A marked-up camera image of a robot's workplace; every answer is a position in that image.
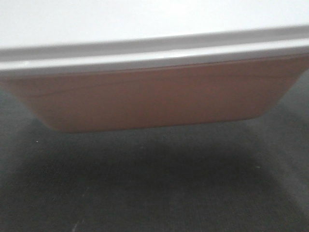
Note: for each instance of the white lidded storage bin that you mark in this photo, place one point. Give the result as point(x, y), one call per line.
point(104, 65)

